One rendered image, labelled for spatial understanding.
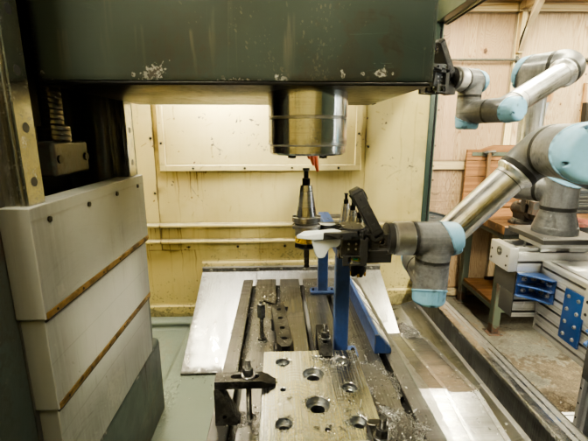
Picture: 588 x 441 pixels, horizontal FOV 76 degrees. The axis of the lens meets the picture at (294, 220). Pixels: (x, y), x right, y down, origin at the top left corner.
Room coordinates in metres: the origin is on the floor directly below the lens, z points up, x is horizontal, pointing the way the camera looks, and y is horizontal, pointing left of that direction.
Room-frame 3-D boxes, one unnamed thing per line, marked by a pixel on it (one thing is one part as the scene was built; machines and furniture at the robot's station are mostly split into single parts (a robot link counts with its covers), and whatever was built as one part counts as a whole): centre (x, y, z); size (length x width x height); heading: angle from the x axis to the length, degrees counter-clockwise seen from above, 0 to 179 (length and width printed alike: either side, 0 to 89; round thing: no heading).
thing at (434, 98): (1.84, -0.65, 1.40); 0.04 x 0.04 x 1.20; 2
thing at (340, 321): (0.98, -0.13, 1.05); 0.10 x 0.05 x 0.30; 92
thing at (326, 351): (0.89, -0.08, 0.97); 0.13 x 0.03 x 0.15; 2
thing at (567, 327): (1.13, -0.90, 0.94); 0.09 x 0.01 x 0.18; 0
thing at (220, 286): (1.44, -0.01, 0.75); 0.89 x 0.70 x 0.26; 92
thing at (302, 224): (0.79, -0.03, 1.34); 0.06 x 0.06 x 0.03
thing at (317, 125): (0.79, -0.03, 1.54); 0.16 x 0.16 x 0.12
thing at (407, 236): (0.81, -0.24, 1.30); 0.08 x 0.05 x 0.08; 3
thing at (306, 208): (0.79, -0.03, 1.38); 0.04 x 0.04 x 0.07
